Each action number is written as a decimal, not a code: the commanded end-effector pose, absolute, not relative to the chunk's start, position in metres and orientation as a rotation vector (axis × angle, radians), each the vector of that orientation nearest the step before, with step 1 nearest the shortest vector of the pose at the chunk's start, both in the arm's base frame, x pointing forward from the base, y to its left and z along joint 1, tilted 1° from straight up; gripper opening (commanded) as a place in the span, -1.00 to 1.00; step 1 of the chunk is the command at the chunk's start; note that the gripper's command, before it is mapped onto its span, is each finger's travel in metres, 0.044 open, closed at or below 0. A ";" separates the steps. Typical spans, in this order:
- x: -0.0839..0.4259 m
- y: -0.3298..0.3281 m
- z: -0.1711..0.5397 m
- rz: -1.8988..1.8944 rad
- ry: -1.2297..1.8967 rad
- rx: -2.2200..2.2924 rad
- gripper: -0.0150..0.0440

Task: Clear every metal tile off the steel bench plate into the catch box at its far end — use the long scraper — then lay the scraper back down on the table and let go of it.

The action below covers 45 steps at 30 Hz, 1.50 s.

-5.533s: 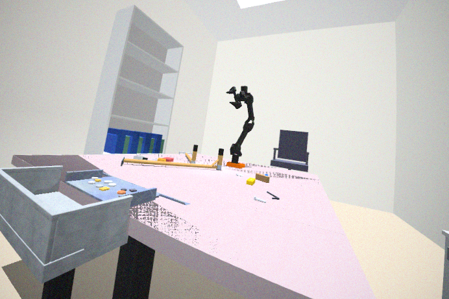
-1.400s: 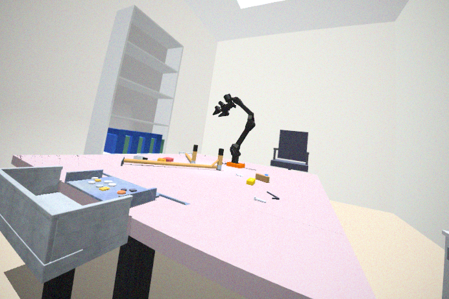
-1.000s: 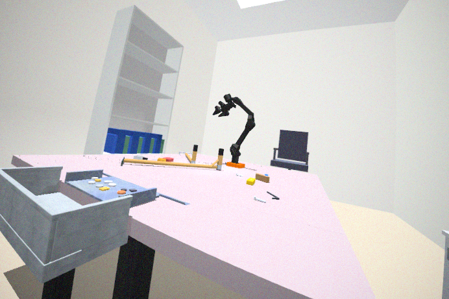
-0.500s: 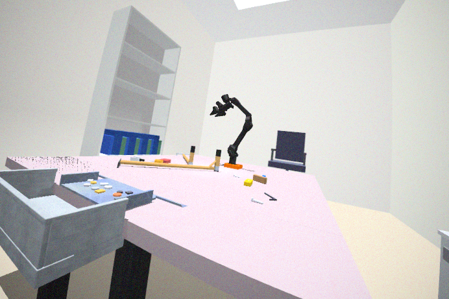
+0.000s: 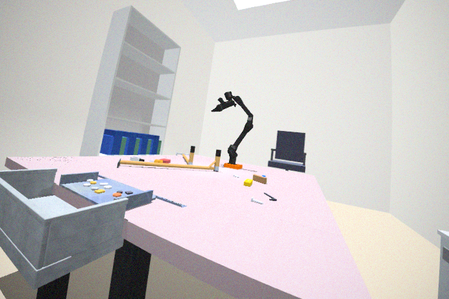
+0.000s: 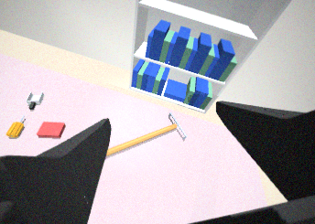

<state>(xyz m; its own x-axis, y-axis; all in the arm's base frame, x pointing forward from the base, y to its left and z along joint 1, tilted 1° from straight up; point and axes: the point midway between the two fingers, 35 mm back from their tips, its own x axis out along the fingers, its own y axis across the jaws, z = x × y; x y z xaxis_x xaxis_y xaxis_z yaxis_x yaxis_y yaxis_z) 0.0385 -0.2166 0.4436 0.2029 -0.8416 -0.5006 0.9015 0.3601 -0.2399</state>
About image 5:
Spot long scraper with wooden handle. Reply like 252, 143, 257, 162
117, 149, 221, 172

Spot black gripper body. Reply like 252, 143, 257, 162
217, 101, 229, 112

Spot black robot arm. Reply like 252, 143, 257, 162
224, 91, 254, 165

